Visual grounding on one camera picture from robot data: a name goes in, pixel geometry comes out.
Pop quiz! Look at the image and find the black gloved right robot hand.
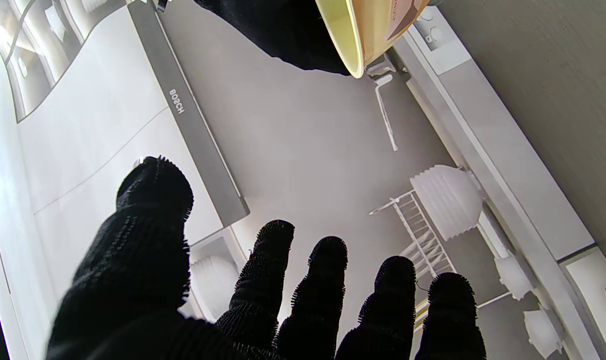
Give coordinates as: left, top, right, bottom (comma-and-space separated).
193, 0, 351, 76

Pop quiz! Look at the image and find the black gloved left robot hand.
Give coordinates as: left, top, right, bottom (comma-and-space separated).
45, 156, 487, 360

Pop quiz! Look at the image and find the cream plastic funnel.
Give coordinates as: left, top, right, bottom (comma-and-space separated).
315, 0, 431, 79

